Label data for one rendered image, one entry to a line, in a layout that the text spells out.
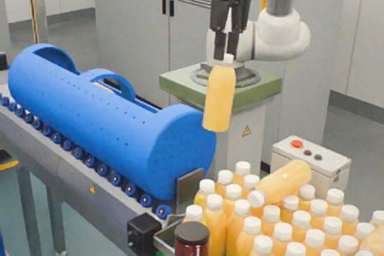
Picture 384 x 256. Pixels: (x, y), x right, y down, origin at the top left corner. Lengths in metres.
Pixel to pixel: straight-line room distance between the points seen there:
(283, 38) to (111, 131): 0.83
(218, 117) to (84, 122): 0.48
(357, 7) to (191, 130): 2.98
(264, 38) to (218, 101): 0.76
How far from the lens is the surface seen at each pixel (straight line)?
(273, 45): 2.02
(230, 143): 2.09
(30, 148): 2.08
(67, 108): 1.69
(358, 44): 4.33
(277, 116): 3.24
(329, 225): 1.27
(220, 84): 1.28
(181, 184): 1.46
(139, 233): 1.35
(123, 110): 1.49
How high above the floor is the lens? 1.84
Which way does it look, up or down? 26 degrees down
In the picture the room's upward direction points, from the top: 2 degrees counter-clockwise
